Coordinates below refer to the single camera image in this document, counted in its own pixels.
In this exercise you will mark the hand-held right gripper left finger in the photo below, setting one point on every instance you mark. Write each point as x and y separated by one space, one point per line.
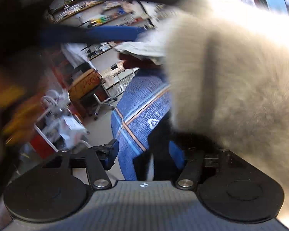
112 156

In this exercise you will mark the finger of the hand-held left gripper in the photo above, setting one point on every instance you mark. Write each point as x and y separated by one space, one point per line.
106 33

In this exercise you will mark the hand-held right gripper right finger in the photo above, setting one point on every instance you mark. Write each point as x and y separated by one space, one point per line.
177 155

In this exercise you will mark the cream and black sweater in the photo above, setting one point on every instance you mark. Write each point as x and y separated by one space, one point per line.
231 77

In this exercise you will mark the dark red pillow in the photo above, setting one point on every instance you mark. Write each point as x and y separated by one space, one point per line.
132 63

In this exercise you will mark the grey polka dot blanket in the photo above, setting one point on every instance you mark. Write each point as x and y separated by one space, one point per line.
144 49

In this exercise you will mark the white low rack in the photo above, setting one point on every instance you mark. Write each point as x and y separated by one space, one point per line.
120 81

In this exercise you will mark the swivel chair with metal base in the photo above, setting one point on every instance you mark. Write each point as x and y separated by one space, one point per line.
103 101

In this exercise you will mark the blue plaid bed sheet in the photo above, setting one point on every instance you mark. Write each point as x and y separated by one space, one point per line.
139 105

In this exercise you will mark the white metal cart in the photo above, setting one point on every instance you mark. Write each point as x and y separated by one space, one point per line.
57 125

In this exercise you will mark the orange yellow blurred object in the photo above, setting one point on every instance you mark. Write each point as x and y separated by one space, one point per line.
14 98

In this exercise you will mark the red box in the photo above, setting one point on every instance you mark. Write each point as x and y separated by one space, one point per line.
42 144

